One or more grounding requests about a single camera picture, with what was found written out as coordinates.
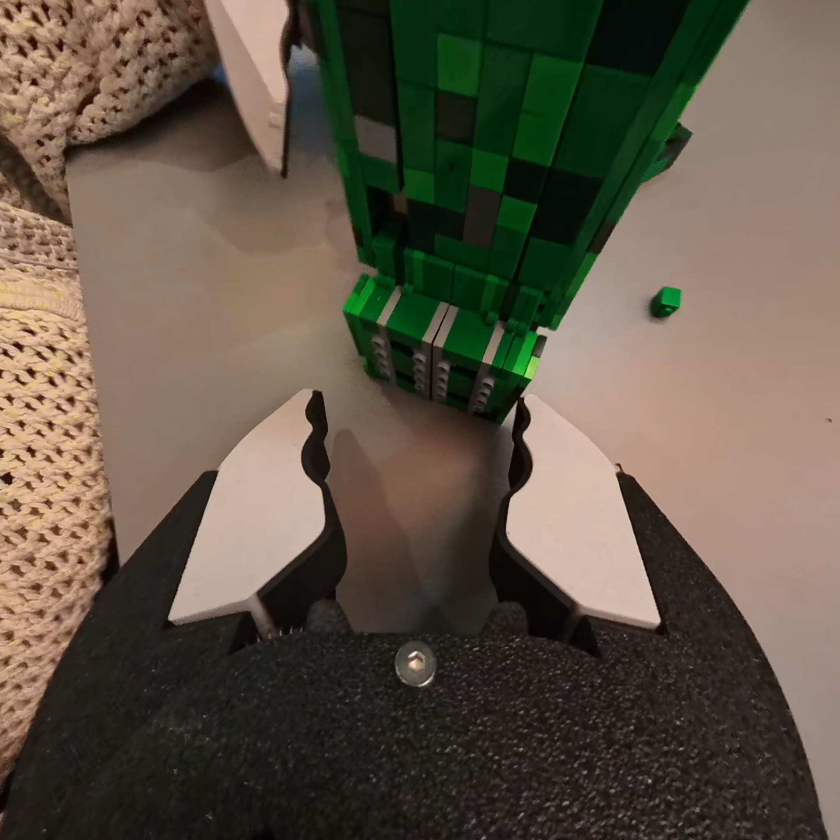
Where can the person's cream knit sweater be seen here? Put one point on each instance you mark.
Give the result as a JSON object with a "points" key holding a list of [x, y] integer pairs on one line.
{"points": [[46, 426]]}

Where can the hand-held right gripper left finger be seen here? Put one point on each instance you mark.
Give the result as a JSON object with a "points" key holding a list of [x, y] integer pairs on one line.
{"points": [[256, 525]]}

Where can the small green lego brick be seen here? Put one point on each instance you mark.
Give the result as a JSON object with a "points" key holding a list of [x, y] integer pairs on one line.
{"points": [[666, 303]]}

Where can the green lego creeper figure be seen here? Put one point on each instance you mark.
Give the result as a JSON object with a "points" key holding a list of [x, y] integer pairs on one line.
{"points": [[499, 131]]}

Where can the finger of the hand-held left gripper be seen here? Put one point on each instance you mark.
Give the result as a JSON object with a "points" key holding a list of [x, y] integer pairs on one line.
{"points": [[253, 72]]}

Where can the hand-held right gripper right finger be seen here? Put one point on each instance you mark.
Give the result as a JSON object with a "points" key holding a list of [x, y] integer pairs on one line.
{"points": [[577, 525]]}

